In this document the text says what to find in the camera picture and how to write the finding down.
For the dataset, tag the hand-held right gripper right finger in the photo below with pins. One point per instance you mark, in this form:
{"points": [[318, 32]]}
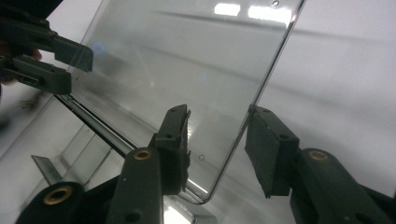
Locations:
{"points": [[271, 152]]}

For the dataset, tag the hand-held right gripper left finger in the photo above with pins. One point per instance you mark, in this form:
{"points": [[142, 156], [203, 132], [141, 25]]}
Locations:
{"points": [[174, 149]]}

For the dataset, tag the clear plastic compartment box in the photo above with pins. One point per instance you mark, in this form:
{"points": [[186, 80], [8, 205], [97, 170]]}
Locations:
{"points": [[186, 62]]}

